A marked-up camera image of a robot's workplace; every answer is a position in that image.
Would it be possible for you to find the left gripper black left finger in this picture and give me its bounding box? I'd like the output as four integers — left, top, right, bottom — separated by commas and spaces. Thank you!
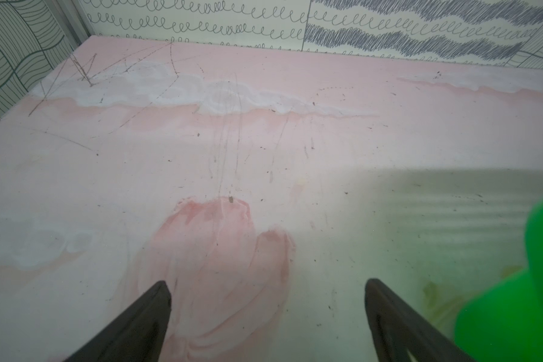
66, 281, 171, 362

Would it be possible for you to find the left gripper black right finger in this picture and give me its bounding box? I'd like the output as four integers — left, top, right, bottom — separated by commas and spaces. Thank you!
364, 278, 475, 362

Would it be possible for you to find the green plastic basket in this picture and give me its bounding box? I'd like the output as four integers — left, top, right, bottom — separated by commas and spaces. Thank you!
454, 202, 543, 361

